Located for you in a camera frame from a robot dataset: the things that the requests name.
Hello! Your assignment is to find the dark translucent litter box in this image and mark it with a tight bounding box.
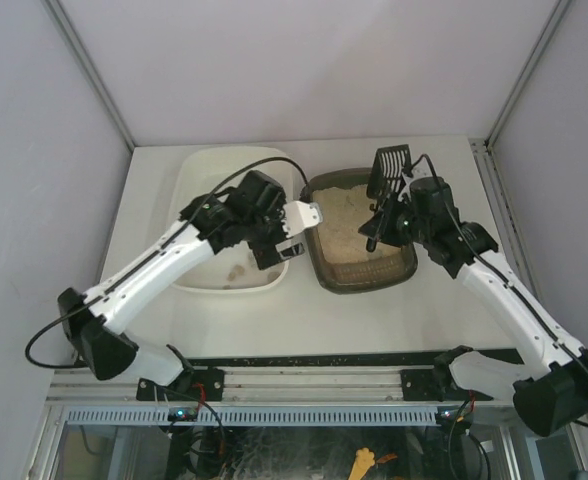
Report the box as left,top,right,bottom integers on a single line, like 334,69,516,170
305,168,418,294

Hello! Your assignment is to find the black slotted litter scoop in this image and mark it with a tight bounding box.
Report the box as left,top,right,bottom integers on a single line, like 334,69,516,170
366,144,412,253

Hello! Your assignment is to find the white plastic bin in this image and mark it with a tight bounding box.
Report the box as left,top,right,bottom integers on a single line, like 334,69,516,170
168,146,289,294

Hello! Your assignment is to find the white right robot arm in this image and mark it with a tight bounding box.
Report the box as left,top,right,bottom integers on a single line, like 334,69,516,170
359,176,588,437

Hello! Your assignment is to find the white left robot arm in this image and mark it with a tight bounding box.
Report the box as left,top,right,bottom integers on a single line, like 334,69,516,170
58,170,322,386

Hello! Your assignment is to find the yellow paw shaped object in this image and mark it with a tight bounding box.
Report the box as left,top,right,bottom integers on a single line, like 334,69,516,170
348,447,376,480

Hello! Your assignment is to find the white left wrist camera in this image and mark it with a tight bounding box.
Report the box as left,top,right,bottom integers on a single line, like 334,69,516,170
282,200,323,239

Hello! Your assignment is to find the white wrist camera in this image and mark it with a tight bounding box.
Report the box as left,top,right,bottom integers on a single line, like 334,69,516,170
282,200,323,239
400,167,422,192

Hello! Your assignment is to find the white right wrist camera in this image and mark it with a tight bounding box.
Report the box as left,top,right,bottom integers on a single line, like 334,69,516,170
400,167,422,192

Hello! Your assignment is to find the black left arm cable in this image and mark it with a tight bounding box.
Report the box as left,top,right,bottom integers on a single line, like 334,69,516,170
206,157,313,201

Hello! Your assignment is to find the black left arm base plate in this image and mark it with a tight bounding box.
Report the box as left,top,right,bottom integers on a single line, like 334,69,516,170
135,367,225,402

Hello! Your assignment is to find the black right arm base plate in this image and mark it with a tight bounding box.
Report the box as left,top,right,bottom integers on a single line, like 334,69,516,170
400,366,492,402

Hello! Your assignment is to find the grey slotted cable duct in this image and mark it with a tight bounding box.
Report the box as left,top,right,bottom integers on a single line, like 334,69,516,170
65,405,439,428

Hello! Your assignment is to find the aluminium front frame rail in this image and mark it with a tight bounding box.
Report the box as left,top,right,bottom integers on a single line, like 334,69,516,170
46,363,588,402

